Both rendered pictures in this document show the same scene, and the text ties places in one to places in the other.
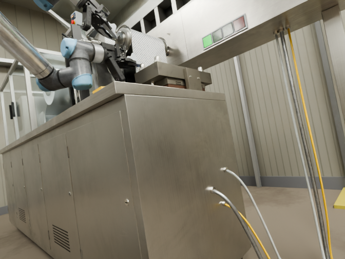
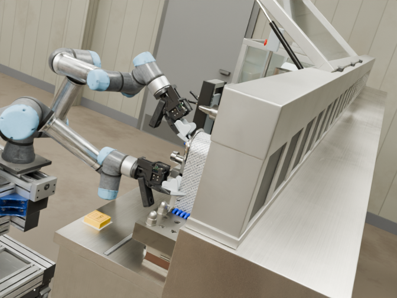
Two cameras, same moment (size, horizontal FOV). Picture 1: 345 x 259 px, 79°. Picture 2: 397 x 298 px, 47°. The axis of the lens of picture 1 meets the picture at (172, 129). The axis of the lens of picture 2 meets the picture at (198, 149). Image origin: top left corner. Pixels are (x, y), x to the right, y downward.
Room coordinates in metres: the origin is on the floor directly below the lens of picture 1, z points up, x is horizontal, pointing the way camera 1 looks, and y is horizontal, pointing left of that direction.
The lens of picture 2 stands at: (0.42, -1.23, 1.76)
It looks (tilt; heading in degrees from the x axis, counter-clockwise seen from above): 18 degrees down; 65
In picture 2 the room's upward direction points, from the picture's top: 15 degrees clockwise
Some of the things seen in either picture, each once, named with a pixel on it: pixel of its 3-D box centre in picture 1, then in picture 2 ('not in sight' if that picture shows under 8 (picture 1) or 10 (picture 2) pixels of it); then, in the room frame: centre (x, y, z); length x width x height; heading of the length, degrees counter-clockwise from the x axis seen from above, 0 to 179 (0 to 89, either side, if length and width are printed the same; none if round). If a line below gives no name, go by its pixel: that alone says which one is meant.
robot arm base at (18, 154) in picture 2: not in sight; (19, 148); (0.51, 0.93, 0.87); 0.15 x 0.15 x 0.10
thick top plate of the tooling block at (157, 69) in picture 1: (176, 79); (197, 245); (1.05, -0.06, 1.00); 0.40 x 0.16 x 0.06; 137
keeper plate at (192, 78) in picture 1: (193, 80); not in sight; (1.00, -0.14, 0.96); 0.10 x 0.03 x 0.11; 137
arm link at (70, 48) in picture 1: (77, 50); (114, 160); (0.81, 0.32, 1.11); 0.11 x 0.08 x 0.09; 137
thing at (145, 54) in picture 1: (152, 63); (210, 197); (1.10, 0.05, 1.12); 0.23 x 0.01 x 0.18; 137
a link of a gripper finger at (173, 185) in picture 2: (134, 58); (174, 186); (1.00, 0.13, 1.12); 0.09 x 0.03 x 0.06; 136
